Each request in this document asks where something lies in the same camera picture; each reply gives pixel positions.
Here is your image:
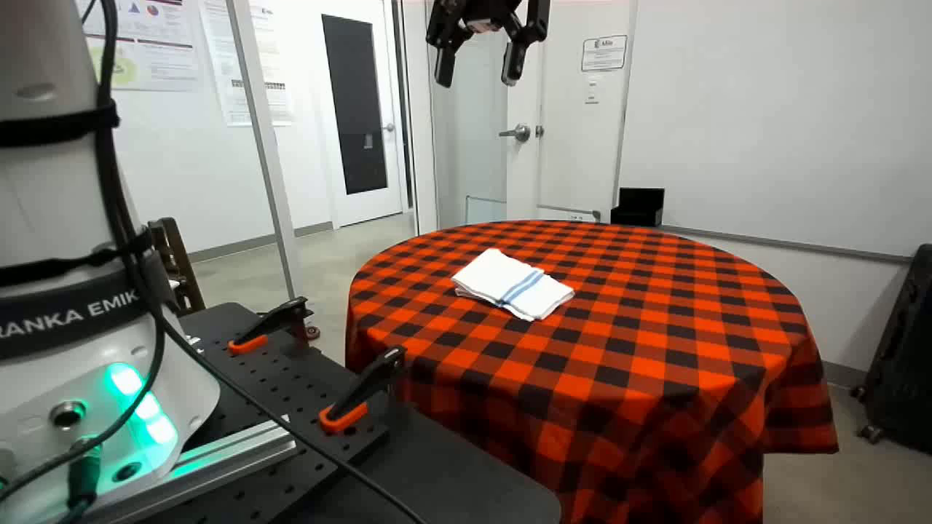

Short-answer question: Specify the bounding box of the black orange clamp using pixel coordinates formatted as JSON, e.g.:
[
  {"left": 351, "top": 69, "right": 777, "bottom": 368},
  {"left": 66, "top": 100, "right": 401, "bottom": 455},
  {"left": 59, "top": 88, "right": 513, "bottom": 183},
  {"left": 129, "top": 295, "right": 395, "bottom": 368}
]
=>
[
  {"left": 226, "top": 298, "right": 319, "bottom": 358},
  {"left": 317, "top": 350, "right": 401, "bottom": 433}
]

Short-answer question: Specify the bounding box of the white towel with blue stripes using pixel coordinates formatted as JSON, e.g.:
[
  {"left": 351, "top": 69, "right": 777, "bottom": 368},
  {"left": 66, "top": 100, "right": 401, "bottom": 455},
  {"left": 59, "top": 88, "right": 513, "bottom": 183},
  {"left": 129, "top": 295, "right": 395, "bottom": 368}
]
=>
[{"left": 450, "top": 248, "right": 574, "bottom": 323}]

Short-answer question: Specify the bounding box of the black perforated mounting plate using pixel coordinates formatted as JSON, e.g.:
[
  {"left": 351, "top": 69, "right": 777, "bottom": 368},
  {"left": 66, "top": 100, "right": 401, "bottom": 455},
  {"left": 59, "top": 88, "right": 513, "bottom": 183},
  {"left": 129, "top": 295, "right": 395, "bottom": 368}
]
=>
[{"left": 89, "top": 301, "right": 566, "bottom": 524}]

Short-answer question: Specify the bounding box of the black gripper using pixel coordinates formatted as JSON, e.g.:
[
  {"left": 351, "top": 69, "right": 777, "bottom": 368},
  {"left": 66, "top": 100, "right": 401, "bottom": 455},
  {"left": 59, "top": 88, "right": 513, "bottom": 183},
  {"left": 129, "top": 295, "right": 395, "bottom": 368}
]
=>
[{"left": 427, "top": 0, "right": 551, "bottom": 88}]

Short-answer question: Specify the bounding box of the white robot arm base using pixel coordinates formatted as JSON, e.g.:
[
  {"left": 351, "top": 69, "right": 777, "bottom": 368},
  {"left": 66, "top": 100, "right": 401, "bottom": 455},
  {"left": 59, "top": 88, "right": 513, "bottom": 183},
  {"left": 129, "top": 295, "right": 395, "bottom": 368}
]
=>
[{"left": 0, "top": 0, "right": 217, "bottom": 524}]

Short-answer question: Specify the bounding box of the red black plaid tablecloth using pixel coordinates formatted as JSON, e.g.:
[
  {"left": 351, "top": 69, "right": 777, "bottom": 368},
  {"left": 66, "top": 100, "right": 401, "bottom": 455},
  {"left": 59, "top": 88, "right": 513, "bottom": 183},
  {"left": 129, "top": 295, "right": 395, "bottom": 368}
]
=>
[{"left": 347, "top": 222, "right": 838, "bottom": 524}]

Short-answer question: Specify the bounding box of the door notice sign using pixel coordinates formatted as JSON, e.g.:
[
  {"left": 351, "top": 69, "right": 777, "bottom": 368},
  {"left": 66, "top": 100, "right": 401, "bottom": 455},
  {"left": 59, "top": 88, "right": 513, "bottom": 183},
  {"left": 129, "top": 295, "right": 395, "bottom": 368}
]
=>
[{"left": 579, "top": 35, "right": 628, "bottom": 74}]

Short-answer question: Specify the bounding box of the silver door handle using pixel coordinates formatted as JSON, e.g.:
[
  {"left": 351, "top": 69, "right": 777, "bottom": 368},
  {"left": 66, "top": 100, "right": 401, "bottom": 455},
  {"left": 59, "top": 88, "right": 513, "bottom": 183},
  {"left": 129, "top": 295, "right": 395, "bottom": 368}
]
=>
[{"left": 497, "top": 125, "right": 531, "bottom": 144}]

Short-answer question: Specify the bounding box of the black suitcase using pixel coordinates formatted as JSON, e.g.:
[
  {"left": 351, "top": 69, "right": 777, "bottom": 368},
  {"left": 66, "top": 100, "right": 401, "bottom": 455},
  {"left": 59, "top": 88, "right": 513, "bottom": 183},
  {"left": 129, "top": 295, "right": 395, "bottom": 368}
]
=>
[{"left": 851, "top": 244, "right": 932, "bottom": 452}]

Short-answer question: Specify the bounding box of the white door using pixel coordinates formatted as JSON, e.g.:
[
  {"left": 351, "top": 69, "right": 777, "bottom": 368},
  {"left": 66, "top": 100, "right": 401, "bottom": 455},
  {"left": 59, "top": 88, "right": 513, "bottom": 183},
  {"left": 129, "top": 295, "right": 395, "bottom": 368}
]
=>
[{"left": 424, "top": 0, "right": 637, "bottom": 227}]

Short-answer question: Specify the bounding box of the black wall box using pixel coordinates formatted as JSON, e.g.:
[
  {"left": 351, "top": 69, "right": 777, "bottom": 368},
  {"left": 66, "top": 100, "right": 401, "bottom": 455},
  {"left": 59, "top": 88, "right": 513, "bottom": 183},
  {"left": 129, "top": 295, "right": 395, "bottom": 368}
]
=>
[{"left": 611, "top": 189, "right": 663, "bottom": 227}]

